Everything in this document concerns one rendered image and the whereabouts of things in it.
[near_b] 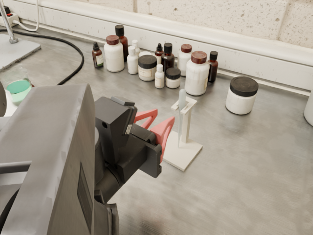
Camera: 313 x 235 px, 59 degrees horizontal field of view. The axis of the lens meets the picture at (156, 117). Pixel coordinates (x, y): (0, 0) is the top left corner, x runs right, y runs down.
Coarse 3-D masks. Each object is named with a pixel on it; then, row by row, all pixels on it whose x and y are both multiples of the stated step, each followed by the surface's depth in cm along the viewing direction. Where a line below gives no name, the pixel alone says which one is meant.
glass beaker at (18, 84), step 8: (0, 72) 54; (8, 72) 56; (16, 72) 57; (24, 72) 56; (0, 80) 52; (8, 80) 56; (16, 80) 52; (24, 80) 54; (8, 88) 53; (16, 88) 54; (24, 88) 55; (8, 96) 55; (16, 96) 55; (24, 96) 55; (16, 104) 56
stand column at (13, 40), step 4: (0, 0) 86; (0, 4) 86; (0, 8) 87; (0, 12) 88; (4, 12) 88; (4, 16) 89; (4, 20) 90; (8, 24) 91; (8, 28) 92; (8, 32) 92; (12, 32) 93; (12, 36) 94; (12, 40) 94; (16, 40) 95
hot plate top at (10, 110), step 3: (6, 93) 61; (6, 96) 60; (9, 102) 59; (9, 105) 58; (9, 108) 57; (12, 108) 57; (6, 111) 56; (9, 111) 56; (12, 111) 56; (6, 114) 56; (9, 114) 56; (12, 114) 56
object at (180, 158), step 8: (176, 104) 52; (192, 104) 52; (184, 112) 50; (184, 120) 56; (184, 128) 58; (176, 136) 62; (184, 136) 59; (168, 144) 60; (176, 144) 60; (184, 144) 60; (192, 144) 60; (200, 144) 60; (168, 152) 59; (176, 152) 59; (184, 152) 59; (192, 152) 59; (168, 160) 57; (176, 160) 57; (184, 160) 57; (184, 168) 56
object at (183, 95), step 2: (182, 90) 49; (184, 90) 49; (182, 92) 49; (184, 92) 49; (182, 94) 49; (184, 94) 49; (182, 96) 49; (184, 96) 49; (180, 98) 50; (182, 98) 50; (184, 98) 50; (180, 100) 50; (182, 100) 50; (184, 100) 50; (180, 102) 50; (182, 102) 50; (184, 102) 50; (180, 104) 51; (182, 104) 51; (184, 104) 51; (180, 106) 51; (182, 106) 51; (184, 106) 51; (182, 108) 51
